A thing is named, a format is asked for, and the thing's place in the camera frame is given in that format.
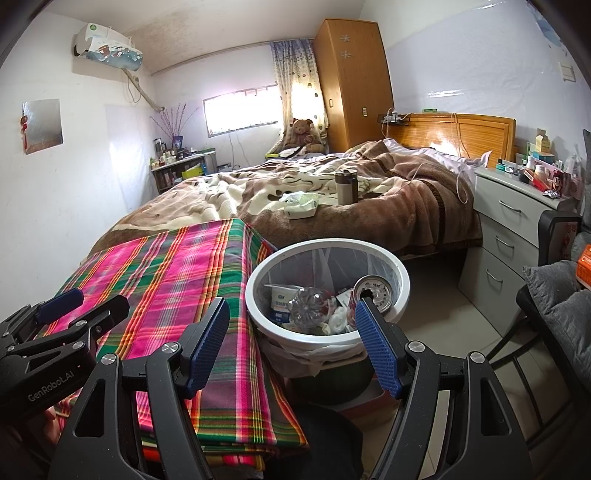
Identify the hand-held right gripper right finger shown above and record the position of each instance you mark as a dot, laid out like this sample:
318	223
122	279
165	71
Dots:
376	350

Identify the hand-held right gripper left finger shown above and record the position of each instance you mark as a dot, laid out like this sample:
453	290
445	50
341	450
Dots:
210	350

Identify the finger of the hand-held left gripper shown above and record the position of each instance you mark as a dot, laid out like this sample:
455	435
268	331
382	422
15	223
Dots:
106	314
60	305

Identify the small white foam net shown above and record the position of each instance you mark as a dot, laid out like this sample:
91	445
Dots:
339	319

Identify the white round trash bin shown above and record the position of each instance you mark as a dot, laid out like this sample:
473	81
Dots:
323	341

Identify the red drink can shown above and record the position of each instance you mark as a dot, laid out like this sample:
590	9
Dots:
378	290

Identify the clear plastic bottle red cap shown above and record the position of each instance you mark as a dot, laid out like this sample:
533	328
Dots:
311	307

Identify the white yogurt cup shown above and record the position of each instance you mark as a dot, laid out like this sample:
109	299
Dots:
279	302

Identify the dark green bucket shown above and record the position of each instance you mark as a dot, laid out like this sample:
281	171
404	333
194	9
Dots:
332	383

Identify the pink green plaid cloth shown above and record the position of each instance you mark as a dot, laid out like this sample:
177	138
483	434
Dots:
175	277

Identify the clear plastic bin liner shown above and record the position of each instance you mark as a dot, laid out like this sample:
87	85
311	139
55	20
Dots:
332	265

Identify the black round object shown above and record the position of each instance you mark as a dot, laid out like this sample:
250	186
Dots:
318	443

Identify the red cardboard box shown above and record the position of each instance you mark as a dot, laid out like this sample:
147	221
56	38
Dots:
267	249

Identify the brown patterned blanket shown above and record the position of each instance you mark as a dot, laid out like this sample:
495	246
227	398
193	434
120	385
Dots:
415	217

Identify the dark phone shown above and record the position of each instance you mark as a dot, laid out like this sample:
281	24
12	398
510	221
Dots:
371	195

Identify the small cluttered shelf unit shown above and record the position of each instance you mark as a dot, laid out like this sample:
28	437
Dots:
180	173

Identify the white tissue pack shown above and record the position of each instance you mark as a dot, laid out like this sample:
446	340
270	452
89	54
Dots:
300	206

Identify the green box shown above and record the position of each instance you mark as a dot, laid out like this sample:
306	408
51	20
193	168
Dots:
191	174

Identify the beige thermos flask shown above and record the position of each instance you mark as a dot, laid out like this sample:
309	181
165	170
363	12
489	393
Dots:
346	187

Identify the white nightstand with drawers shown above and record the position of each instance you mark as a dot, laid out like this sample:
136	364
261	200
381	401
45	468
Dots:
498	230

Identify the red hanging knot ornament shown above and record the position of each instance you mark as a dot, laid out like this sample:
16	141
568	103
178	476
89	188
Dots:
24	131

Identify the grey cushion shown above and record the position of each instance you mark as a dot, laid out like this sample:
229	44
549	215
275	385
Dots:
558	314

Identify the lilac bed sheet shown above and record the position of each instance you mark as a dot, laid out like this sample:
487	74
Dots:
443	159

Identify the dried flower branches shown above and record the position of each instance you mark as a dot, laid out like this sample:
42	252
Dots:
173	120

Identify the black metal chair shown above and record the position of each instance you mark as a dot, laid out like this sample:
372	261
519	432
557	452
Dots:
554	226

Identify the wrapped air conditioner pipe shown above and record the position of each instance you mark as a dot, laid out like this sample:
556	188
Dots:
145	94

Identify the orange box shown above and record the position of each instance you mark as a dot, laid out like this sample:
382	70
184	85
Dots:
584	267

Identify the brown teddy bear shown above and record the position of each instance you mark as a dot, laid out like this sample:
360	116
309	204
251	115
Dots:
302	134

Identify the power strip with plugs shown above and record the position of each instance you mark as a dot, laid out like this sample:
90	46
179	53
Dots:
392	117

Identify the wooden bed headboard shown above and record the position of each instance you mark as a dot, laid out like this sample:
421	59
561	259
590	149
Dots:
485	136

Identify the bright window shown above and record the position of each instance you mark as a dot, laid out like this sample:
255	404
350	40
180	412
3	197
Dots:
240	110

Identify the clutter of boxes and bottles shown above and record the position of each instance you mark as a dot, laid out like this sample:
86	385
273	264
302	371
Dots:
545	173

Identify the wooden wardrobe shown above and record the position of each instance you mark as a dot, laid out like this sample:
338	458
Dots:
353	87

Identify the dotted patterned curtain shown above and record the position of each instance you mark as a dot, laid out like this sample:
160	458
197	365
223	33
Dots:
295	83

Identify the silver square wall panel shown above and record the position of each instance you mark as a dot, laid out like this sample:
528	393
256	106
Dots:
44	124

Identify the white wall air conditioner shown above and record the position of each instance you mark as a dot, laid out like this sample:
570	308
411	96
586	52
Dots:
108	48

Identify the white wall switch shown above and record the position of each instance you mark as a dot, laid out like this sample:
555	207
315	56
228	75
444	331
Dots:
568	72

